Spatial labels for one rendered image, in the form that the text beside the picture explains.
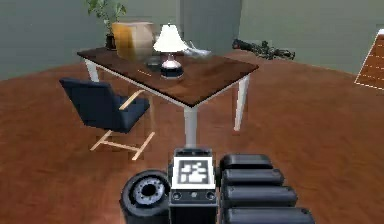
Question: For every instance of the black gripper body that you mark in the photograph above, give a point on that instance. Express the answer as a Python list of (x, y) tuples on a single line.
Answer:
[(145, 196)]

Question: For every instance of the pale grey flat object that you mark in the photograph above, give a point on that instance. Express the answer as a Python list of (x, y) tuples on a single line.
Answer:
[(196, 50)]

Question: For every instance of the dark blue wooden-framed chair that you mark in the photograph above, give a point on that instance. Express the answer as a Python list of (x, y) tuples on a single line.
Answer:
[(100, 106)]

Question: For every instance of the small dark flat object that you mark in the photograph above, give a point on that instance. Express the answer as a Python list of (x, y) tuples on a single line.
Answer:
[(154, 62)]

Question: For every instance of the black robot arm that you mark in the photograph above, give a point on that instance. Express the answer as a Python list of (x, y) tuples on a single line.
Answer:
[(240, 190)]

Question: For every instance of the black long object on floor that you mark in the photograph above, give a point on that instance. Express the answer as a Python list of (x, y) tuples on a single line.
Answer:
[(263, 49)]

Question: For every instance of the brown white-lined bed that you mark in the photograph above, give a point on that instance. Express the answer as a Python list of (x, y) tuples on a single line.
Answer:
[(371, 66)]

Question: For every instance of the white shade table lamp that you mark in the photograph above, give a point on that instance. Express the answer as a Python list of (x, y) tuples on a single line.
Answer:
[(170, 50)]

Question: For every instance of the green house plant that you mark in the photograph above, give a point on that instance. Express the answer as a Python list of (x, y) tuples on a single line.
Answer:
[(108, 16)]

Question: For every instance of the grey room door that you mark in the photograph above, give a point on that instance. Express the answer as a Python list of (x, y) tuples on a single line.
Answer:
[(210, 23)]

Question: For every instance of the brown white-legged table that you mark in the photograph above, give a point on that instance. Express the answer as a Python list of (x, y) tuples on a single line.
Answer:
[(200, 76)]

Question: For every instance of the tan cardboard box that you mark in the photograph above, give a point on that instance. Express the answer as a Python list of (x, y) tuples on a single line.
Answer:
[(133, 40)]

